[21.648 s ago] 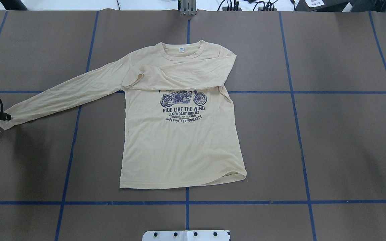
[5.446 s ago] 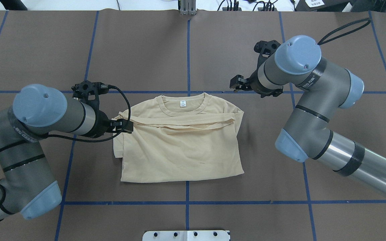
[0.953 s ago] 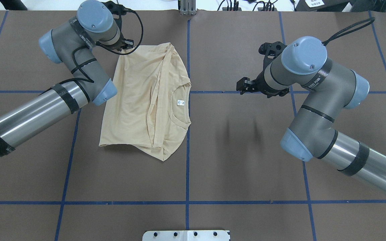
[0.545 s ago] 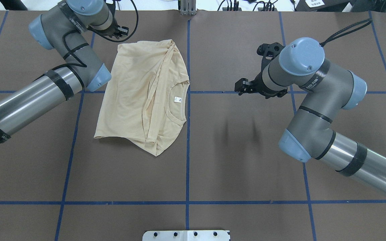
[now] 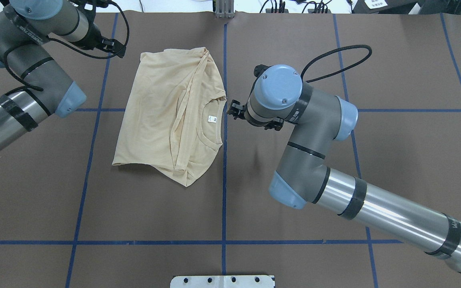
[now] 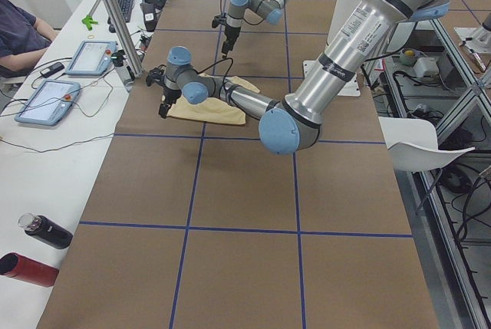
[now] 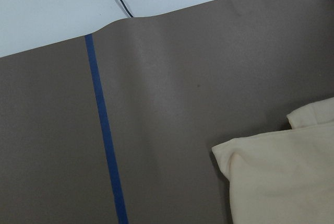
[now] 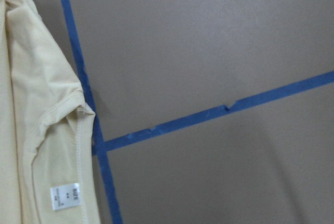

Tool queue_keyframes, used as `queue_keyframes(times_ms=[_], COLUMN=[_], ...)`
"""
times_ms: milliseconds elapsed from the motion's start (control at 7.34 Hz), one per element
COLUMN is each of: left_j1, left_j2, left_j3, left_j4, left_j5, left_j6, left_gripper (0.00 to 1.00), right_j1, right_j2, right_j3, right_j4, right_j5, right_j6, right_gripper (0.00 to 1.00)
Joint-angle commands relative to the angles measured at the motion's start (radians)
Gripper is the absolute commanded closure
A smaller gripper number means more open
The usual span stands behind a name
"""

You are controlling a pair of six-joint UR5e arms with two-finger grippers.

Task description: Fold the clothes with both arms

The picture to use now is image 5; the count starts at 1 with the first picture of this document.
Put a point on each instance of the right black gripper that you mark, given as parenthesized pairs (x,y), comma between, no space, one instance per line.
(236,110)

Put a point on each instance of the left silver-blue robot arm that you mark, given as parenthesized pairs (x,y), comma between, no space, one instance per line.
(45,88)

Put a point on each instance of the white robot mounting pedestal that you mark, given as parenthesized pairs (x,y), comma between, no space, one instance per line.
(224,281)

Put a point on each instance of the black box white label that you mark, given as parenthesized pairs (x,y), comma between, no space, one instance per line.
(383,6)

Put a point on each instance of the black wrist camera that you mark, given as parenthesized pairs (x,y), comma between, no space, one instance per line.
(89,7)
(260,69)

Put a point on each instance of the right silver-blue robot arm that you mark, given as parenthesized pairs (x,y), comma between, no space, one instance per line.
(280,95)

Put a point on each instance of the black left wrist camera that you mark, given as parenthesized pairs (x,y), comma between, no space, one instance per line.
(89,7)

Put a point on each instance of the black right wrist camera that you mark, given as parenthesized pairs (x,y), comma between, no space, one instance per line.
(260,69)

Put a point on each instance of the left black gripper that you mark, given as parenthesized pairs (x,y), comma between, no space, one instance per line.
(94,39)

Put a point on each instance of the brown paper table cover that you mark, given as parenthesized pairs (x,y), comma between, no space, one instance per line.
(68,218)

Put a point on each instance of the cream long-sleeve printed shirt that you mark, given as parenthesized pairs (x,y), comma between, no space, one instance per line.
(172,120)

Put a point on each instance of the aluminium frame post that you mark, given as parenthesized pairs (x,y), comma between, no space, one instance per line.
(223,8)

